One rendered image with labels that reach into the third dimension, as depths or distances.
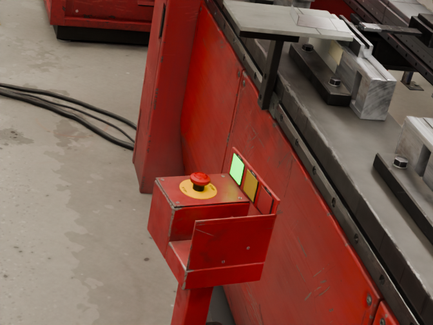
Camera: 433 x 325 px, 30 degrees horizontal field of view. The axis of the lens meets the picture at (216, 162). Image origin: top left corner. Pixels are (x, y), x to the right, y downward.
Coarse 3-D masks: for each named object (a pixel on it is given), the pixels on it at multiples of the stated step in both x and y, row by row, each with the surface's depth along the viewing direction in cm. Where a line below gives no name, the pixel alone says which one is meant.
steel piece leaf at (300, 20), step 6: (294, 12) 184; (294, 18) 183; (300, 18) 186; (306, 18) 186; (312, 18) 187; (318, 18) 188; (324, 18) 189; (300, 24) 182; (306, 24) 183; (312, 24) 183; (318, 24) 184; (324, 24) 185; (330, 24) 186; (336, 30) 182
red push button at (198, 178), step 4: (196, 172) 153; (200, 172) 153; (192, 176) 152; (196, 176) 152; (200, 176) 152; (204, 176) 152; (208, 176) 153; (192, 180) 151; (196, 180) 151; (200, 180) 151; (204, 180) 151; (208, 180) 152; (196, 184) 151; (200, 184) 151; (204, 184) 151; (196, 188) 152; (200, 188) 152
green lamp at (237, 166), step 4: (236, 156) 156; (236, 160) 156; (232, 164) 158; (236, 164) 156; (240, 164) 155; (232, 168) 158; (236, 168) 157; (240, 168) 155; (232, 172) 158; (236, 172) 157; (240, 172) 155; (236, 176) 157; (240, 176) 155; (236, 180) 157; (240, 180) 156
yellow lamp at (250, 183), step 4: (248, 172) 152; (248, 176) 152; (252, 176) 151; (248, 180) 152; (252, 180) 151; (256, 180) 149; (244, 184) 154; (248, 184) 152; (252, 184) 151; (256, 184) 149; (244, 188) 154; (248, 188) 152; (252, 188) 151; (248, 192) 153; (252, 192) 151; (248, 196) 153; (252, 196) 151; (252, 200) 151
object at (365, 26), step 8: (416, 16) 197; (424, 16) 193; (432, 16) 195; (360, 24) 189; (368, 24) 190; (416, 24) 194; (424, 24) 192; (432, 24) 189; (384, 32) 189; (392, 32) 189; (400, 32) 190; (408, 32) 190; (416, 32) 191; (424, 32) 190; (432, 32) 187; (424, 40) 190; (432, 40) 188
